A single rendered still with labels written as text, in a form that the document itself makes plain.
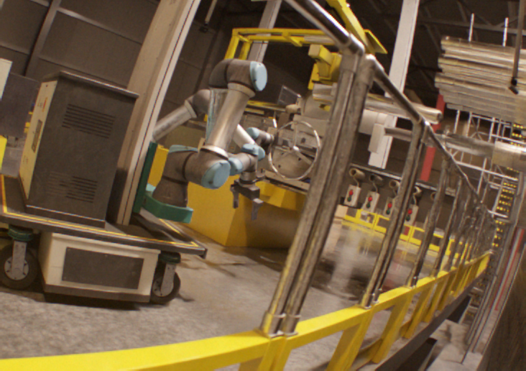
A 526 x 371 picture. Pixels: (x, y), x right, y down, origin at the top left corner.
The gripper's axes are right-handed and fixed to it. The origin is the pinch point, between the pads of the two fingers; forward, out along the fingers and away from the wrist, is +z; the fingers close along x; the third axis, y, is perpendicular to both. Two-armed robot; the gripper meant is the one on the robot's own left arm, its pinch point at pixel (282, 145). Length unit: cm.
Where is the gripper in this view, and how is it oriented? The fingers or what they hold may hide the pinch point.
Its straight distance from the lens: 248.3
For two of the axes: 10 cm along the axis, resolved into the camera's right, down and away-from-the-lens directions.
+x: -7.7, -0.5, 6.3
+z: 6.2, 1.5, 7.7
